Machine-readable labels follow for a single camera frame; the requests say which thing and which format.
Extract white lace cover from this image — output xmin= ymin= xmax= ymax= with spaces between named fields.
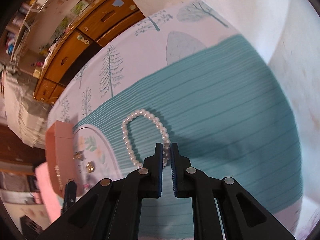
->
xmin=2 ymin=67 xmax=50 ymax=149

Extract gold earrings and rings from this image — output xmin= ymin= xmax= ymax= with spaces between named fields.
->
xmin=73 ymin=151 xmax=97 ymax=174

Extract white pearl bracelet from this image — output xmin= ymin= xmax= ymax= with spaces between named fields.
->
xmin=121 ymin=108 xmax=172 ymax=169

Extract pink jewelry box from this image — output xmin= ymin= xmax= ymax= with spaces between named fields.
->
xmin=45 ymin=121 xmax=84 ymax=197

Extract teal tree pattern tablecloth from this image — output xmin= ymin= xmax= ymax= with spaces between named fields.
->
xmin=48 ymin=0 xmax=303 ymax=232

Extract wooden desk with drawers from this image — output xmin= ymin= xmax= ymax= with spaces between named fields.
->
xmin=33 ymin=0 xmax=144 ymax=104

